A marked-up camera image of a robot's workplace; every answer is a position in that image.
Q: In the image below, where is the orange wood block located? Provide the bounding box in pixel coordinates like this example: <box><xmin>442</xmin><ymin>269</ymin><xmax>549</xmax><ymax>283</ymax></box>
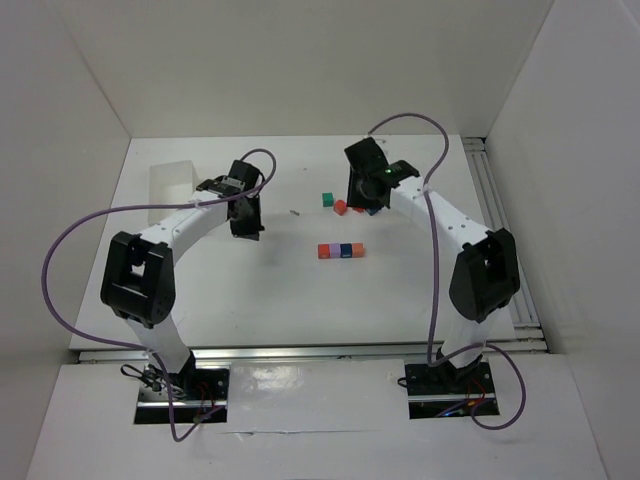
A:
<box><xmin>351</xmin><ymin>243</ymin><xmax>365</xmax><ymax>258</ymax></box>

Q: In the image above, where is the dark blue wood block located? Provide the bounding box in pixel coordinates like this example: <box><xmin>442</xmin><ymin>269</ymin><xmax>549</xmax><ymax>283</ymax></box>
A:
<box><xmin>340</xmin><ymin>243</ymin><xmax>353</xmax><ymax>258</ymax></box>

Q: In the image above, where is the purple wood block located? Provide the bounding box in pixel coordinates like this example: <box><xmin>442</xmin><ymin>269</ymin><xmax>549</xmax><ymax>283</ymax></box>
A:
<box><xmin>329</xmin><ymin>243</ymin><xmax>341</xmax><ymax>258</ymax></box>

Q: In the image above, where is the white plastic bin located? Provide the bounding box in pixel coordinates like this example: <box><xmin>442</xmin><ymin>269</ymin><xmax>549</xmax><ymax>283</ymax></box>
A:
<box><xmin>148</xmin><ymin>160</ymin><xmax>198</xmax><ymax>205</ymax></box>

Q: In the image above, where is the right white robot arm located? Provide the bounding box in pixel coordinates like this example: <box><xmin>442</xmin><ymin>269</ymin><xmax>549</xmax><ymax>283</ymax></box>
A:
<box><xmin>345</xmin><ymin>137</ymin><xmax>520</xmax><ymax>387</ymax></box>

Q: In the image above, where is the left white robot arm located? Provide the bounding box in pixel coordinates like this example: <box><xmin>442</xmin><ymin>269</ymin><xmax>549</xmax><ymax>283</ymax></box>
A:
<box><xmin>100</xmin><ymin>160</ymin><xmax>264</xmax><ymax>392</ymax></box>

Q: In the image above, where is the teal wood block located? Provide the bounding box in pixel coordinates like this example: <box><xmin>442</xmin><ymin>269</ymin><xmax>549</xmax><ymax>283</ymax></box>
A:
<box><xmin>322</xmin><ymin>192</ymin><xmax>334</xmax><ymax>208</ymax></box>

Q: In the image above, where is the aluminium rail front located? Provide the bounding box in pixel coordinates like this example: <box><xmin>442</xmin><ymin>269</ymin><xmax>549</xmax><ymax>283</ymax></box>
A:
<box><xmin>79</xmin><ymin>337</ymin><xmax>548</xmax><ymax>364</ymax></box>

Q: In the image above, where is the aluminium rail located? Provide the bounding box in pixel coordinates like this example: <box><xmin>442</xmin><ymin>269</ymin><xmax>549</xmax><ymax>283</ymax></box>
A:
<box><xmin>462</xmin><ymin>137</ymin><xmax>549</xmax><ymax>353</ymax></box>
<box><xmin>79</xmin><ymin>337</ymin><xmax>548</xmax><ymax>364</ymax></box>

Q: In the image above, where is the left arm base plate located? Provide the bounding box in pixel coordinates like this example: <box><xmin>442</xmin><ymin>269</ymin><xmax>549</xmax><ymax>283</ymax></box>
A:
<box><xmin>120</xmin><ymin>364</ymin><xmax>230</xmax><ymax>425</ymax></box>

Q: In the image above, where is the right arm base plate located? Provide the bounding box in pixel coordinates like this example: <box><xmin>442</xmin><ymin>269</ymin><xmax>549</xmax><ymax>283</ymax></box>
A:
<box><xmin>397</xmin><ymin>361</ymin><xmax>500</xmax><ymax>420</ymax></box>

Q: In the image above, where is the aluminium rail right side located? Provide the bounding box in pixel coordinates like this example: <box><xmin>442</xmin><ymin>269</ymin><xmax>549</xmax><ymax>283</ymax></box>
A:
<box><xmin>462</xmin><ymin>137</ymin><xmax>549</xmax><ymax>353</ymax></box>

